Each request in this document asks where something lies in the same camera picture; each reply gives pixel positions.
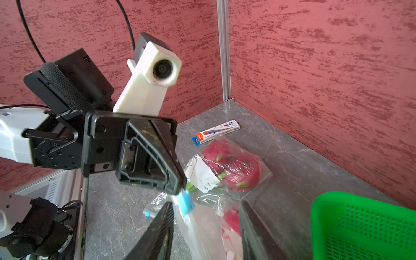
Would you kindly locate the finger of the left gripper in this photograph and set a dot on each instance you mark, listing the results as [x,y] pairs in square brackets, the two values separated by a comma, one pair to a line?
[148,158]

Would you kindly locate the white toothpaste box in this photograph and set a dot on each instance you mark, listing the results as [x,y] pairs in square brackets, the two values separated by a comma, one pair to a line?
[209,134]

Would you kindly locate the dragon fruit bag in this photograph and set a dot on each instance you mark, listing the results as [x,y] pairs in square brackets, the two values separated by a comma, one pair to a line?
[242,172]
[231,235]

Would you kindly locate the green plastic basket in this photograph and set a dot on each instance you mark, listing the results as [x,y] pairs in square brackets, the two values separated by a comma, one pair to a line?
[351,227]

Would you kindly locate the clear zip-top bag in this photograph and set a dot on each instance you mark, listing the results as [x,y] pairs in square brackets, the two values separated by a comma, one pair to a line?
[200,225]
[205,181]

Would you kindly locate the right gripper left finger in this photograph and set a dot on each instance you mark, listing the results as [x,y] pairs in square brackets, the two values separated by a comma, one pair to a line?
[156,242]

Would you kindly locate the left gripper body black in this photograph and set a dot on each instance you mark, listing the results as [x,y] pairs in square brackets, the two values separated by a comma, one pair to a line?
[71,87]

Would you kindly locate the aluminium rail frame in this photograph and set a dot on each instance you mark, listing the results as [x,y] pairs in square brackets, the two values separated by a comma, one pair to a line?
[60,188]

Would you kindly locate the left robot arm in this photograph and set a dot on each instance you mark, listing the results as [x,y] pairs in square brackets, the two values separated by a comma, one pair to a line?
[28,226]

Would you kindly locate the left corner aluminium post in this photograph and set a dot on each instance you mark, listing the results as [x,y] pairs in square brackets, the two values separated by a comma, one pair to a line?
[224,46]

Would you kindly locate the dragon fruit in left bag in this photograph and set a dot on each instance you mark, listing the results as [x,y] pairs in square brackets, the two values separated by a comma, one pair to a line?
[217,151]

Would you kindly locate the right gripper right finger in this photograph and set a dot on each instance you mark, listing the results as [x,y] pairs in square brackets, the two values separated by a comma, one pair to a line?
[257,240]

